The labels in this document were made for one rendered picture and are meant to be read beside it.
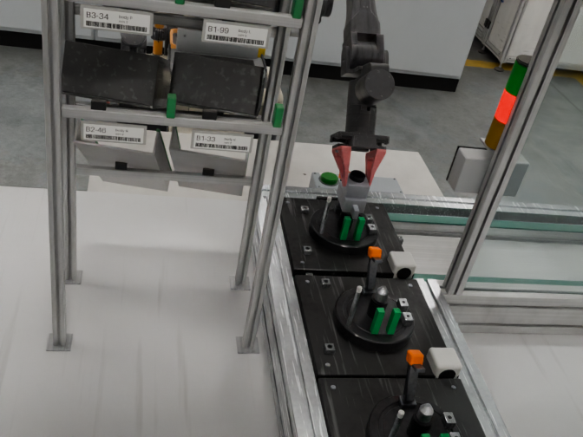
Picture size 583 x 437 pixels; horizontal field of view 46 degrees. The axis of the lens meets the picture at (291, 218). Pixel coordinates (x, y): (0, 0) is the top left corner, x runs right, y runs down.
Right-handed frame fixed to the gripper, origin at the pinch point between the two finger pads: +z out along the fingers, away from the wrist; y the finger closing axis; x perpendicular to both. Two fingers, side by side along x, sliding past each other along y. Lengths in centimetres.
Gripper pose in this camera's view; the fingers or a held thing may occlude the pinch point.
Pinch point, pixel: (356, 183)
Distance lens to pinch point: 132.2
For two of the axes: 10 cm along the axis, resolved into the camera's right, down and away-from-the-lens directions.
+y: 9.7, 0.8, 2.1
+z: -0.7, 10.0, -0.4
